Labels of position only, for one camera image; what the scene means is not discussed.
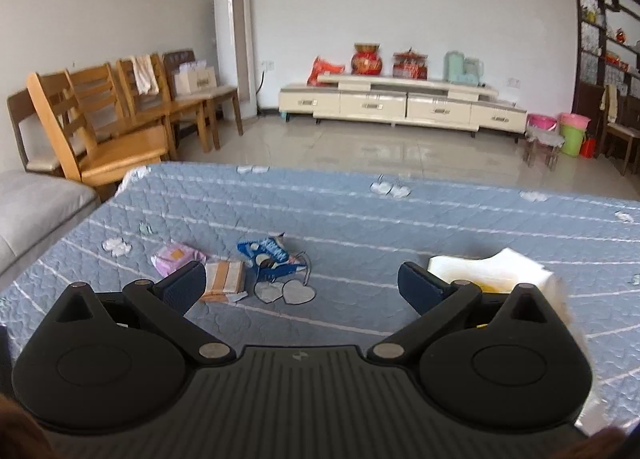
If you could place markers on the white paper bag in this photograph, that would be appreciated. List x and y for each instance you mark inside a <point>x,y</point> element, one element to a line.
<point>196,81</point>

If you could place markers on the red and white cardboard box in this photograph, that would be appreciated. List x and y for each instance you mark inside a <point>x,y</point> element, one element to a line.
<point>520,264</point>

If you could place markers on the cream TV cabinet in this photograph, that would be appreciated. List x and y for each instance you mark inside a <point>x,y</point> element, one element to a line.
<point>400,106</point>

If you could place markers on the blue cookie packet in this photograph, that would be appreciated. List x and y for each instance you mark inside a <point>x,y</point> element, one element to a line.
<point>265,254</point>

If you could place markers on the small red bucket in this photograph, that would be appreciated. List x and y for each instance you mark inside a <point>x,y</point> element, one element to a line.
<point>588,148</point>

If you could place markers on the red pagoda gift box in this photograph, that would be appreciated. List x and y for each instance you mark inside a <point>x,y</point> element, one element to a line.
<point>410,65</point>

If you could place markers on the brown striped small packet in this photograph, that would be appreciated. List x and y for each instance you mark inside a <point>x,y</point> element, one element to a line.
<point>222,281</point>

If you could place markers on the small stool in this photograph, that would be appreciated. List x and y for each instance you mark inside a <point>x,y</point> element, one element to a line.
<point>544,144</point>

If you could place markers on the beige towel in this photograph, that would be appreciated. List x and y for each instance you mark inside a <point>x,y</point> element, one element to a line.
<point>609,101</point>

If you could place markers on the pink snack packet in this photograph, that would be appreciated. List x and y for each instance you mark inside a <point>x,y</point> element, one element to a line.
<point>175,256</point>

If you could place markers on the brown wooden chair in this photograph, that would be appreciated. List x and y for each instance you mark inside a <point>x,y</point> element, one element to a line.
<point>622,134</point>

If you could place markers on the dark brown chair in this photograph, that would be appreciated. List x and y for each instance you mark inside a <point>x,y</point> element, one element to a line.
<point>225,94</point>

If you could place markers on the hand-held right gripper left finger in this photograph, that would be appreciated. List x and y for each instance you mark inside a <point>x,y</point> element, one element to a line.
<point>186,285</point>

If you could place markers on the dark chair with grey seat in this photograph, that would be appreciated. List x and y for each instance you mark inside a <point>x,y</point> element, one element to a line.
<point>35,139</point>

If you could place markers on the green bucket with pink rim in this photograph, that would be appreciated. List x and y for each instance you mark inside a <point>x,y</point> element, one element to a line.
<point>573,136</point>

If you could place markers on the red plastic bag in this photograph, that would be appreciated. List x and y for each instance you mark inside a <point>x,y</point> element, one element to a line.
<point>325,70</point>

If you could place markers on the white towel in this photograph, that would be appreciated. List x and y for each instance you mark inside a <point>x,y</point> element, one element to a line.
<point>145,74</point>

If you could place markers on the mint green kettle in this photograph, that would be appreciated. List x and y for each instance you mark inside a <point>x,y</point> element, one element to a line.
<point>454,66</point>

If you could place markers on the pink basin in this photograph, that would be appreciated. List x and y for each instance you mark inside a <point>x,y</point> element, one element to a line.
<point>542,121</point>

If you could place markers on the white standing air conditioner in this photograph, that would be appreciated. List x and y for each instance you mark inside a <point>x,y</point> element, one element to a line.
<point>235,39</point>

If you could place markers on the grey sofa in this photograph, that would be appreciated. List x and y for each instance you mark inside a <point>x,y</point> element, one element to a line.
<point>35,219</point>

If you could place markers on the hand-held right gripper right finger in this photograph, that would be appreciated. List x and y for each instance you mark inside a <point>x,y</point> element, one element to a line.
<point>415,286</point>

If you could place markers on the red and gold jar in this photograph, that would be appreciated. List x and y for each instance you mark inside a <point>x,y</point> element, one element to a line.
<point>366,60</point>

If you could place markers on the dark wooden shelf unit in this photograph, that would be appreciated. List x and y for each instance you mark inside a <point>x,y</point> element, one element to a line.
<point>600,14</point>

